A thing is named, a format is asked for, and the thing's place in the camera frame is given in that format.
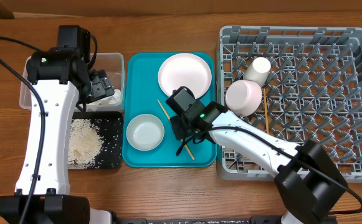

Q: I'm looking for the pink plate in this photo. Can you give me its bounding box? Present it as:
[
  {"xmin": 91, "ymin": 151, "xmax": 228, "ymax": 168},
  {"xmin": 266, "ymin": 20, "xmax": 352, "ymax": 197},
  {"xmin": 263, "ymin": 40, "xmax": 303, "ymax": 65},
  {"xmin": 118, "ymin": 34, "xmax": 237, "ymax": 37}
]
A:
[{"xmin": 158, "ymin": 53, "xmax": 212, "ymax": 98}]

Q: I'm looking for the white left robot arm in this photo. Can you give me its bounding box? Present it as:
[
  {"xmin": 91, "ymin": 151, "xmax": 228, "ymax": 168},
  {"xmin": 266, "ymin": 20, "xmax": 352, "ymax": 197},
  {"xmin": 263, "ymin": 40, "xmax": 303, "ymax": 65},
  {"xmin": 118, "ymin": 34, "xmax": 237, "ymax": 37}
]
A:
[{"xmin": 0, "ymin": 45, "xmax": 115, "ymax": 223}]

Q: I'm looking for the teal serving tray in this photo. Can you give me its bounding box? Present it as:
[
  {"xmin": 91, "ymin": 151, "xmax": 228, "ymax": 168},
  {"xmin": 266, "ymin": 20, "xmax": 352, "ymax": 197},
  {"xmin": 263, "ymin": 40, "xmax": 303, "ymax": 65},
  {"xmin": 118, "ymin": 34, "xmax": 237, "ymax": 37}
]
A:
[{"xmin": 122, "ymin": 52, "xmax": 217, "ymax": 167}]

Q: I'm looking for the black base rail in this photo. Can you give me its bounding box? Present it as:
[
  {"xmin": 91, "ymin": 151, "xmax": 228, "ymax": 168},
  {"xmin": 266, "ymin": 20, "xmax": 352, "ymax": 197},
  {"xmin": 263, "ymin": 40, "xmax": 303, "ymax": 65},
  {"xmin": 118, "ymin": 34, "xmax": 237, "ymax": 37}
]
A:
[{"xmin": 120, "ymin": 215, "xmax": 281, "ymax": 224}]

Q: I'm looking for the grey bowl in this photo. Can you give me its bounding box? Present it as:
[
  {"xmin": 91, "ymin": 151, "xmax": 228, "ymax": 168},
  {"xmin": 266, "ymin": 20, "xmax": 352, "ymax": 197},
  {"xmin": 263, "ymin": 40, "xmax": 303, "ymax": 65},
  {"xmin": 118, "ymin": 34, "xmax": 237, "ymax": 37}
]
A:
[{"xmin": 126, "ymin": 114, "xmax": 164, "ymax": 151}]

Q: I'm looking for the small pink saucer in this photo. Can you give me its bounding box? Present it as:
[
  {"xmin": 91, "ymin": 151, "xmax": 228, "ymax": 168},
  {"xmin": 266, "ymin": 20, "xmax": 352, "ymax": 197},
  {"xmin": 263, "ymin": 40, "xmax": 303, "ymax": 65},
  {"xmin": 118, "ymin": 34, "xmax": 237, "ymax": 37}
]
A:
[{"xmin": 225, "ymin": 80, "xmax": 262, "ymax": 116}]

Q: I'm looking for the grey dishwasher rack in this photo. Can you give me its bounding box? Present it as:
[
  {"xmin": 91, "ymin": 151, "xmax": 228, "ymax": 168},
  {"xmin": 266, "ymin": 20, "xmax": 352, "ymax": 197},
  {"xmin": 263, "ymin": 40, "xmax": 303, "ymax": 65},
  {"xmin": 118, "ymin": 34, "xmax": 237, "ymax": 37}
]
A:
[{"xmin": 216, "ymin": 26, "xmax": 362, "ymax": 183}]

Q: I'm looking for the white napkin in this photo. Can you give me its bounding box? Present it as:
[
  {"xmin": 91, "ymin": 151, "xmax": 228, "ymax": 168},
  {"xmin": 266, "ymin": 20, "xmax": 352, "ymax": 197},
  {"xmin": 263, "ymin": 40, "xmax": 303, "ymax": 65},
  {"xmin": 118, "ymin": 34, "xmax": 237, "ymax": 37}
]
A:
[{"xmin": 99, "ymin": 89, "xmax": 121, "ymax": 105}]

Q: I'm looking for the pale green cup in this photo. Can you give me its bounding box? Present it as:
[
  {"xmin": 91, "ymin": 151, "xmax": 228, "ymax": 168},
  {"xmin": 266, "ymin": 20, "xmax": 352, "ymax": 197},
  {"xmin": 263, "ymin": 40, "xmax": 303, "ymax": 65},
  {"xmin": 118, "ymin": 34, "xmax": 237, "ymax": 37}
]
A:
[{"xmin": 243, "ymin": 57, "xmax": 272, "ymax": 87}]

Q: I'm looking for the black tray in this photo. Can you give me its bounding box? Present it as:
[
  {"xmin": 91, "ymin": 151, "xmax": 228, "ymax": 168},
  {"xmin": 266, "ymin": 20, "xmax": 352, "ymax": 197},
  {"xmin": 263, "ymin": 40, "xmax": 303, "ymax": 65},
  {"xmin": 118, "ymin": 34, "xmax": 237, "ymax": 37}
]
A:
[{"xmin": 72, "ymin": 111, "xmax": 123, "ymax": 169}]

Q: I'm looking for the wooden chopstick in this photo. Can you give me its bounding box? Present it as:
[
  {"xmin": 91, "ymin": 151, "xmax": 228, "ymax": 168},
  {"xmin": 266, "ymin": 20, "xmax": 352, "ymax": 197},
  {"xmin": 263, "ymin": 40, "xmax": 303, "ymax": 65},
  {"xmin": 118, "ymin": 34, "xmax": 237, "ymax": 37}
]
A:
[
  {"xmin": 263, "ymin": 88, "xmax": 270, "ymax": 134},
  {"xmin": 157, "ymin": 100, "xmax": 195, "ymax": 160}
]

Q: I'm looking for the clear plastic waste bin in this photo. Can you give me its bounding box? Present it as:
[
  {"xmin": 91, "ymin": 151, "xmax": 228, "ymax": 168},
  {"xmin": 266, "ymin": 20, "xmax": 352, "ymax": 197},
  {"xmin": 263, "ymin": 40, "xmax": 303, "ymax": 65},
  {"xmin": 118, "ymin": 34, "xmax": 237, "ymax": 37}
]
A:
[{"xmin": 19, "ymin": 52, "xmax": 125, "ymax": 113}]

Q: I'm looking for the rice pile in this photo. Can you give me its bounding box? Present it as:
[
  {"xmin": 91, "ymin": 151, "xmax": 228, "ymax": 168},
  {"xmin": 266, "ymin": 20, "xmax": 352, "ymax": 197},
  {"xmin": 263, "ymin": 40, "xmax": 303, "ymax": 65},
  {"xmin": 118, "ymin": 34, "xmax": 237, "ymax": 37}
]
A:
[{"xmin": 68, "ymin": 119, "xmax": 103, "ymax": 170}]

